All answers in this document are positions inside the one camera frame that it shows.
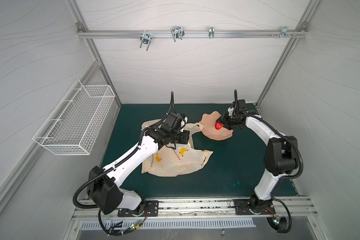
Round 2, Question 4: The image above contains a red strawberry toy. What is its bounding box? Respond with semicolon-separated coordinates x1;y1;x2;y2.
215;122;224;130

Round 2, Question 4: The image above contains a cream banana-print plastic bag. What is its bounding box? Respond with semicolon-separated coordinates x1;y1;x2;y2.
141;123;213;177

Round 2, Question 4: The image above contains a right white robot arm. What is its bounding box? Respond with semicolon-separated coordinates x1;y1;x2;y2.
215;113;304;215

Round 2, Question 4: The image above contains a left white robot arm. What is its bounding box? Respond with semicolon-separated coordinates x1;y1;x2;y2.
86;128;190;215

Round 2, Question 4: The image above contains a pink wavy fruit bowl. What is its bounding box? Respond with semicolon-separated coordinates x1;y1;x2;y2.
199;111;233;141

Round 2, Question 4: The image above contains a metal u-bolt clamp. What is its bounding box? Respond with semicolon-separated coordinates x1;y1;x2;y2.
171;26;185;42
140;33;152;51

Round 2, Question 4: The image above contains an aluminium top crossbar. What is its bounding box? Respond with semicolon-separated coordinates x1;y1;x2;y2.
78;29;309;39

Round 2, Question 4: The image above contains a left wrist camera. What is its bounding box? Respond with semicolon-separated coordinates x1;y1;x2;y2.
161;113;187;133

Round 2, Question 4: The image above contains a left black corrugated cable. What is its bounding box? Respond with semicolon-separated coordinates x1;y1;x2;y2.
72;91;175;210

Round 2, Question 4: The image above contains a black corrugated cable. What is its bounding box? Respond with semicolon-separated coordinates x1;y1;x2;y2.
72;91;175;210
233;89;304;234

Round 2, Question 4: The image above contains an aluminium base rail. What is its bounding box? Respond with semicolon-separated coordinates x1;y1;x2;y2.
71;196;319;220

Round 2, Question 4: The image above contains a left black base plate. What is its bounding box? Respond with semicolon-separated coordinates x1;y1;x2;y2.
118;200;159;217

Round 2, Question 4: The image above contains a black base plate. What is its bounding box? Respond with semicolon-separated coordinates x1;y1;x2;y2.
118;200;159;217
234;199;276;216

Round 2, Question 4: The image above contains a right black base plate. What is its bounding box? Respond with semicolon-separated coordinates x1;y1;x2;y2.
234;199;276;216

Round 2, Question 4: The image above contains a white wire basket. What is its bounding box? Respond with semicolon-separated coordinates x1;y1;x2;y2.
33;80;115;156

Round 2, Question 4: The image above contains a metal bracket with bolts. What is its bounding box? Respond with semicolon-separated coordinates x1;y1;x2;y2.
270;27;297;39

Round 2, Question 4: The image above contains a right black corrugated cable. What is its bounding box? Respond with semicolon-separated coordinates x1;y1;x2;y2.
233;89;304;234

